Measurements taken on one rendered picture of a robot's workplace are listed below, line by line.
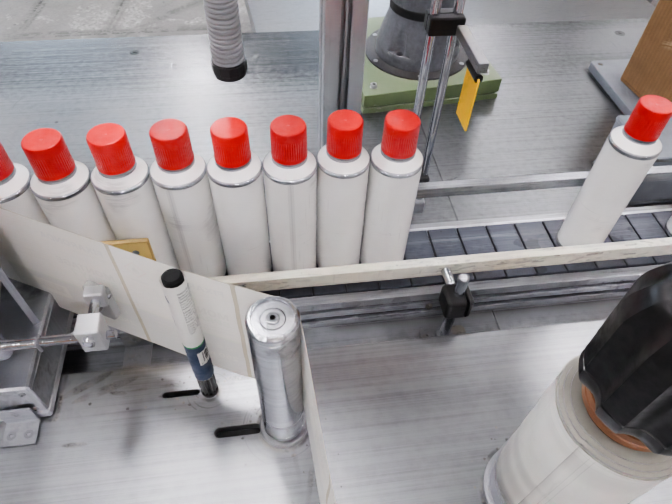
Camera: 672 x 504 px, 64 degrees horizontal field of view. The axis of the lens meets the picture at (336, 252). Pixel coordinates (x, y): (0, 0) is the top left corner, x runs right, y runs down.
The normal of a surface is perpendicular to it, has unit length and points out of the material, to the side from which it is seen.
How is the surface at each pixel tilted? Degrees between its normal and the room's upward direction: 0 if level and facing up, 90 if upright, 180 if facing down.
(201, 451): 0
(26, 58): 0
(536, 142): 0
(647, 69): 90
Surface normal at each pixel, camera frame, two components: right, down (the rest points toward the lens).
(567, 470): -0.75, 0.46
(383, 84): 0.02, -0.62
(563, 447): -0.90, 0.32
